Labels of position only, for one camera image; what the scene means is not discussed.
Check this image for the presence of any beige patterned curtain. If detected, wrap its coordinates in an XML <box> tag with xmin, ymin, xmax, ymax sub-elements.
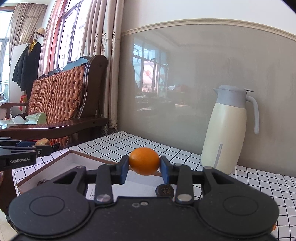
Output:
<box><xmin>9</xmin><ymin>0</ymin><xmax>125</xmax><ymax>134</ymax></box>

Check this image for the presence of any black hanging coat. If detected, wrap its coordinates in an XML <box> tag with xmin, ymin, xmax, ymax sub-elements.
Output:
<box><xmin>12</xmin><ymin>42</ymin><xmax>42</xmax><ymax>99</ymax></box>

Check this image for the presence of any checkered tablecloth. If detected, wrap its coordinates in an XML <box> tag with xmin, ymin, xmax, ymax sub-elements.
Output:
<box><xmin>9</xmin><ymin>132</ymin><xmax>295</xmax><ymax>240</ymax></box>

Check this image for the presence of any cream thermos jug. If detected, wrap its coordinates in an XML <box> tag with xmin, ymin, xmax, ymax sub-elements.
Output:
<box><xmin>201</xmin><ymin>85</ymin><xmax>259</xmax><ymax>174</ymax></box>

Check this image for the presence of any dark passion fruit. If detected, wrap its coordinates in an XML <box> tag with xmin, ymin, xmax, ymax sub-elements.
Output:
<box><xmin>155</xmin><ymin>184</ymin><xmax>175</xmax><ymax>199</ymax></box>

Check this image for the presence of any large orange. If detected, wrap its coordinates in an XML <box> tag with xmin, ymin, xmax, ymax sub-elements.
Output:
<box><xmin>129</xmin><ymin>147</ymin><xmax>160</xmax><ymax>176</ymax></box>

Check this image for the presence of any straw hat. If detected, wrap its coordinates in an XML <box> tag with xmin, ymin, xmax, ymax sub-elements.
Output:
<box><xmin>35</xmin><ymin>27</ymin><xmax>45</xmax><ymax>38</ymax></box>

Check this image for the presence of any wooden sofa with cushion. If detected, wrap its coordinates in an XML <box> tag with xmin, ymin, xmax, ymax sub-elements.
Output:
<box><xmin>1</xmin><ymin>55</ymin><xmax>108</xmax><ymax>149</ymax></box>

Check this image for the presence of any brown cardboard box tray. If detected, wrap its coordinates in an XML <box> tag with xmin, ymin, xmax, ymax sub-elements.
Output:
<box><xmin>16</xmin><ymin>151</ymin><xmax>163</xmax><ymax>200</ymax></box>

